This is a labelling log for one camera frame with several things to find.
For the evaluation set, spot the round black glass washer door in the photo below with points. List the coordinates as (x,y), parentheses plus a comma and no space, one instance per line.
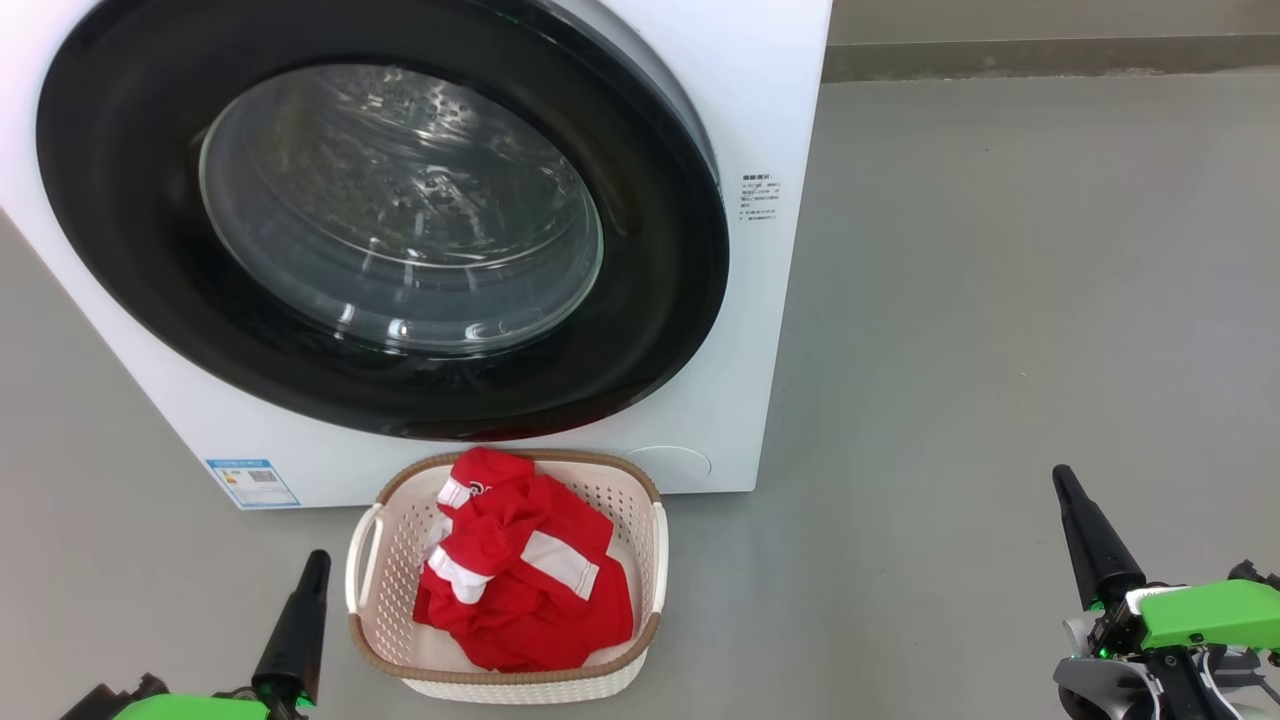
(130,260)

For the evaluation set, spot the red garment with white stripes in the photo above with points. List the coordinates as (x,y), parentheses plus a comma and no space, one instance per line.
(520,610)

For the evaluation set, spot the white front-load washing machine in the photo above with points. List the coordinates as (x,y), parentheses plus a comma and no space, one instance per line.
(770,100)

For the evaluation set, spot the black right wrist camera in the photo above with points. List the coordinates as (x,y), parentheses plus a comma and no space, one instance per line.
(1258,574)

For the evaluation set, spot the blue energy label sticker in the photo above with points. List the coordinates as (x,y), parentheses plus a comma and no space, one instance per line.
(252,483)

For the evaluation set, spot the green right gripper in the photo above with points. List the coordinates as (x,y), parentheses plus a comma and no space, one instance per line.
(1210,615)

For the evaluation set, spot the cream perforated laundry basket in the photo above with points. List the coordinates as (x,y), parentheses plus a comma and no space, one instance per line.
(390,600)

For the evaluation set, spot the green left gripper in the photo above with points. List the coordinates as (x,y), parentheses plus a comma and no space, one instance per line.
(190,707)

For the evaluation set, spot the round white filter cover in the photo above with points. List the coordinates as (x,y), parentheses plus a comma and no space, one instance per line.
(668,465)

